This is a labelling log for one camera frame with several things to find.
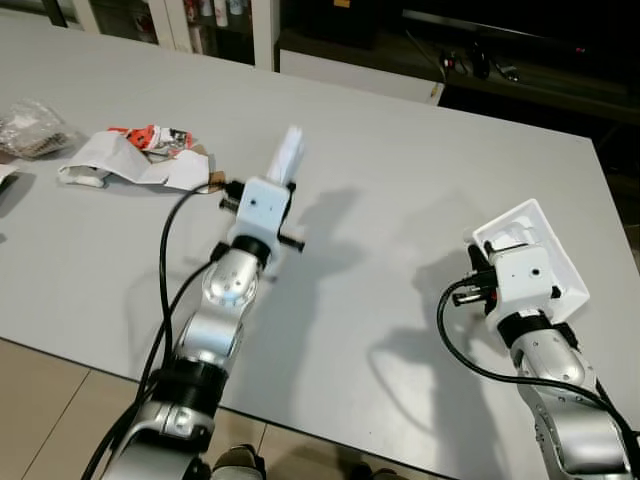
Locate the small brown scrap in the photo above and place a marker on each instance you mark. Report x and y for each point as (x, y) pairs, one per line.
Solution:
(215, 180)

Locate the white folding table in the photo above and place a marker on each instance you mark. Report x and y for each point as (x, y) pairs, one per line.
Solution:
(400, 150)

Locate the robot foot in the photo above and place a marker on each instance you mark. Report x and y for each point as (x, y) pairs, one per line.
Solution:
(372, 473)
(238, 465)

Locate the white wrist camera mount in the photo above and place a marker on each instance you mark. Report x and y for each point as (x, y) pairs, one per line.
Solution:
(262, 205)
(520, 275)

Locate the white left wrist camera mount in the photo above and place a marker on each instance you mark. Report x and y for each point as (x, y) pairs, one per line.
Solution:
(262, 205)

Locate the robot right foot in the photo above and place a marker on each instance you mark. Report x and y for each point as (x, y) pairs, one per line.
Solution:
(372, 473)

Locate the white plastic tray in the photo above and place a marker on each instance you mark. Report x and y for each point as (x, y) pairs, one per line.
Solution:
(540, 225)

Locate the white paper sheet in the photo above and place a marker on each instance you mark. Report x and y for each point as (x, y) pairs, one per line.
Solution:
(110, 165)

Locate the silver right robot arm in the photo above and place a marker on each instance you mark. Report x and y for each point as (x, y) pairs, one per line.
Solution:
(560, 400)

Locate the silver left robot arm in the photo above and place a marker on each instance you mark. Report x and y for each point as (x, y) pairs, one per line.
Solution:
(225, 290)

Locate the clear plastic bag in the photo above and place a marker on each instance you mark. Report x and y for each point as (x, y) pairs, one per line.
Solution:
(30, 125)

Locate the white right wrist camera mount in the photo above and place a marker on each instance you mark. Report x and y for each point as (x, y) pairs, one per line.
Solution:
(520, 275)

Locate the white paper piece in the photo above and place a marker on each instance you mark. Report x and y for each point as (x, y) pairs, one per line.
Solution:
(288, 150)

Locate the white shelf cabinet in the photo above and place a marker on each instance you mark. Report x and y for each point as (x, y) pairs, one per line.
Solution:
(200, 20)

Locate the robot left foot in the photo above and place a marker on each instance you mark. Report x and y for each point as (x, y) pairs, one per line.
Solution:
(238, 465)

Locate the red white wrapper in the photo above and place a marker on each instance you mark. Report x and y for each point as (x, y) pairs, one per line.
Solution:
(150, 137)

